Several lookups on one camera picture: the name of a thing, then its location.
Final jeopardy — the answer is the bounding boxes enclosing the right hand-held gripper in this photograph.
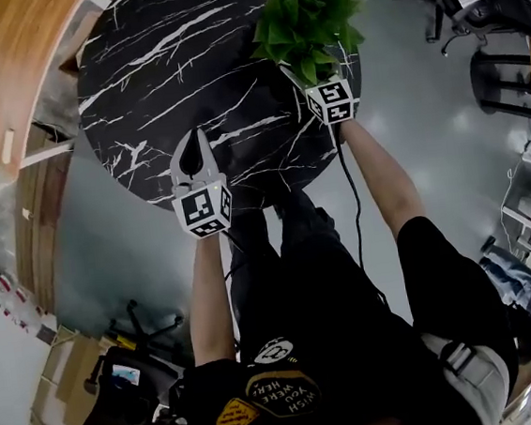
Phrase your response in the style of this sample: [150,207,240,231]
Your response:
[279,57,364,131]

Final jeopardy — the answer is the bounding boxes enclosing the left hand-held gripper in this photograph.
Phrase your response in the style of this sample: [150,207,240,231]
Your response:
[164,125,236,243]

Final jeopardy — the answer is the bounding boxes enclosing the green potted plant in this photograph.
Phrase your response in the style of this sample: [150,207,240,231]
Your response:
[245,0,371,94]

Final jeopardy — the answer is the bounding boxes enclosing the person's right forearm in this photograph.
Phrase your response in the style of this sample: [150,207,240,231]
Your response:
[334,113,431,246]

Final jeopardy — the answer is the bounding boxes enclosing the person's left forearm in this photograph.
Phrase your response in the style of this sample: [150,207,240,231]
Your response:
[179,232,245,370]

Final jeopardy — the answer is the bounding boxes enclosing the round black marble table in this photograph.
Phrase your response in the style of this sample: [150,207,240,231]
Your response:
[66,0,376,228]

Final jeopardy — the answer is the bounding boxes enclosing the person's black trousers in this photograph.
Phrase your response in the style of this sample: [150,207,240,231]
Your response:
[220,181,380,366]

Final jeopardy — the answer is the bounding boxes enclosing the small pale wooden block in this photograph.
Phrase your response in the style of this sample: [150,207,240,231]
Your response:
[0,128,20,165]

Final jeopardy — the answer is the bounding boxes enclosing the black round stool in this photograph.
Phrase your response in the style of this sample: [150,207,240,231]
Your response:
[467,43,531,128]

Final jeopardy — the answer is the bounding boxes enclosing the curved wooden desk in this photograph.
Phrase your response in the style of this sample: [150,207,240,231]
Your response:
[0,0,133,326]

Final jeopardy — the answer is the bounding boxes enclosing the pack of water bottles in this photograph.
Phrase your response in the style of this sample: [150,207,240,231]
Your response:
[0,270,58,341]

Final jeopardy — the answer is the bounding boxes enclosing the black mesh office chair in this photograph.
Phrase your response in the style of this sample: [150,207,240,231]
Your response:
[67,294,198,425]

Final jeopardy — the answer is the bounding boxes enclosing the flat cardboard boxes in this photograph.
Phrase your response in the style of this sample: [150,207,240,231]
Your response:
[20,319,115,425]

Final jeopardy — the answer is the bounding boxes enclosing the person's black printed t-shirt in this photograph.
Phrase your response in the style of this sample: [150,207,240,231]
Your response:
[155,206,527,425]

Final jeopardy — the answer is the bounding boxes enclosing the blue denim cloth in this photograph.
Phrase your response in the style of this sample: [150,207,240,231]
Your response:
[476,241,531,323]

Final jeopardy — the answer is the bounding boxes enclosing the left hand-held gripper cable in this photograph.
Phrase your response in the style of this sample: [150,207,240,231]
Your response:
[219,229,252,281]

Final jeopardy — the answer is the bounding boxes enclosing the hand-held gripper cable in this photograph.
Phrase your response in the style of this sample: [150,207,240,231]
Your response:
[219,229,252,281]
[330,119,390,315]

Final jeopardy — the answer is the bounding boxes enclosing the right hand-held gripper cable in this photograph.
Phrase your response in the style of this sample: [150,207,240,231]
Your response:
[330,119,390,315]

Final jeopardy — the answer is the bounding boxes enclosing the white shoulder strap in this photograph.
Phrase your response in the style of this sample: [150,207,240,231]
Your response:
[421,325,516,425]

